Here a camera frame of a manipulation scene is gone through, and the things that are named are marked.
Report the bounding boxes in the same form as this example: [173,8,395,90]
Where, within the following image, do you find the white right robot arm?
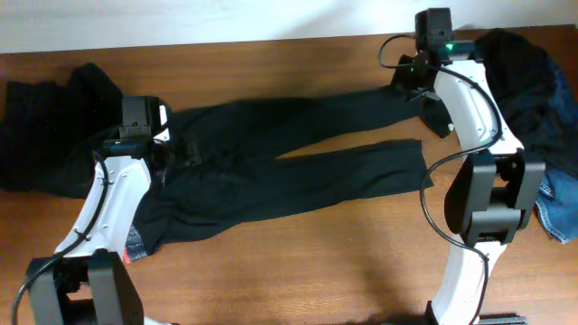
[396,7,545,324]

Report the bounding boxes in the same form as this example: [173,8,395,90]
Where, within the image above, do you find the blue denim jeans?
[536,169,577,244]

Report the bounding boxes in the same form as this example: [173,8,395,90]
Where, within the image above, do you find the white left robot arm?
[11,96,186,325]

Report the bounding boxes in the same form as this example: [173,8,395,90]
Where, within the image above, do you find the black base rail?
[478,314,528,325]

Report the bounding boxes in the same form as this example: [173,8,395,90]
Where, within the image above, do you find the dark green trousers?
[1,63,123,199]

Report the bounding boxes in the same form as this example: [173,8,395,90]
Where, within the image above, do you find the dark navy garment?
[475,29,577,177]

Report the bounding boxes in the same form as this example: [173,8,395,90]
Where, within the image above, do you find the black leggings red waistband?
[124,86,432,263]

